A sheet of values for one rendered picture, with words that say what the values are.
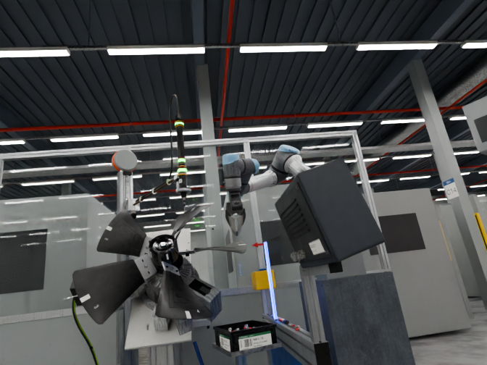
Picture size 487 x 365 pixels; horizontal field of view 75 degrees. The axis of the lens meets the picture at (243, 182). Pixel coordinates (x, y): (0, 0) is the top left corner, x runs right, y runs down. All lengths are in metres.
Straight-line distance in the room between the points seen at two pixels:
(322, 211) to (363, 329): 0.80
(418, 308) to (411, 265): 0.59
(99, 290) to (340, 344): 0.92
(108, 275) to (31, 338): 1.08
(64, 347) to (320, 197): 1.93
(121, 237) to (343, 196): 1.14
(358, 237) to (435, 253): 4.92
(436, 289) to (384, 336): 4.11
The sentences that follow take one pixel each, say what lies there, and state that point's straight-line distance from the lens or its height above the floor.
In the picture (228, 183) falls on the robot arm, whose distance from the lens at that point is 1.38.
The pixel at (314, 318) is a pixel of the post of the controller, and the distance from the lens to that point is 0.92.
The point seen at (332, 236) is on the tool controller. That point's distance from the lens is 0.64.
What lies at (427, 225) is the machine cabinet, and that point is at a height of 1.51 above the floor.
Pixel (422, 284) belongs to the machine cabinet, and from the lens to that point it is 5.38.
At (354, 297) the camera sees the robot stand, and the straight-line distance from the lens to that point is 1.36.
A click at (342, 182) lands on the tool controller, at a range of 0.67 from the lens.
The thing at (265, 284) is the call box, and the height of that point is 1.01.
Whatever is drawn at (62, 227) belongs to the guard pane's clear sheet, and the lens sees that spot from 2.38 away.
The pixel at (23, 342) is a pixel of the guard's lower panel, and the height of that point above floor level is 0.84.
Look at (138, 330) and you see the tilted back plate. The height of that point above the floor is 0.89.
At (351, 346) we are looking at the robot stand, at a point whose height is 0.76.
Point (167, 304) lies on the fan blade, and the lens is 1.20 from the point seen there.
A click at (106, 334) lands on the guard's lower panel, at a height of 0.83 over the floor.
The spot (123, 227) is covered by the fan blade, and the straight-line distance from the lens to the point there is 1.58.
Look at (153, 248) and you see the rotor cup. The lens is 1.39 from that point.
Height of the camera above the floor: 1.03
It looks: 17 degrees up
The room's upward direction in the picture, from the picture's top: 7 degrees counter-clockwise
